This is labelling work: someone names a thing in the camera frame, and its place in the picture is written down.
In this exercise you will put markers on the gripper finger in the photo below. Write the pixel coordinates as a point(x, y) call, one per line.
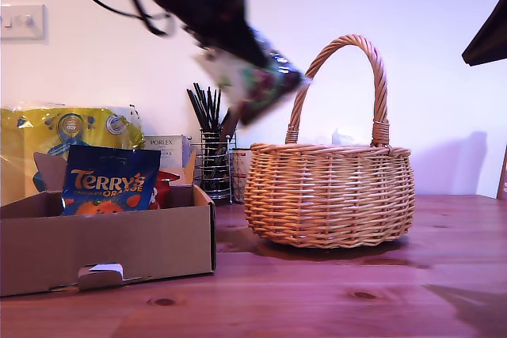
point(245, 43)
point(491, 37)

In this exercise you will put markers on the white Galaxy egg bag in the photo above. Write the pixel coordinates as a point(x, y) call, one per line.
point(253, 88)

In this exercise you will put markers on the red Maltesers bunnies bag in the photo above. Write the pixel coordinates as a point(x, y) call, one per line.
point(162, 191)

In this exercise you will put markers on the blue Terry's orange egg bag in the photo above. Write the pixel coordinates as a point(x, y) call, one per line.
point(111, 164)

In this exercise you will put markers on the white Porlex box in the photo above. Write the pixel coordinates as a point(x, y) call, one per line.
point(166, 148)

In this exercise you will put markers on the brown cardboard box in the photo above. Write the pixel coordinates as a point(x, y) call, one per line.
point(138, 243)

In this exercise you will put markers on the thin black stick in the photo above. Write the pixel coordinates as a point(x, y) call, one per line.
point(210, 106)
point(218, 112)
point(194, 106)
point(200, 100)

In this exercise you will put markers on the clear measuring jar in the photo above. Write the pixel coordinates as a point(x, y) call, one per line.
point(239, 179)

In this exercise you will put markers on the yellow plastic bag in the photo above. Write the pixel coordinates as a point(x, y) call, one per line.
point(24, 148)

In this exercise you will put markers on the white light switch plate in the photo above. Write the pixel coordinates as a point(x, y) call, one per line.
point(33, 29)

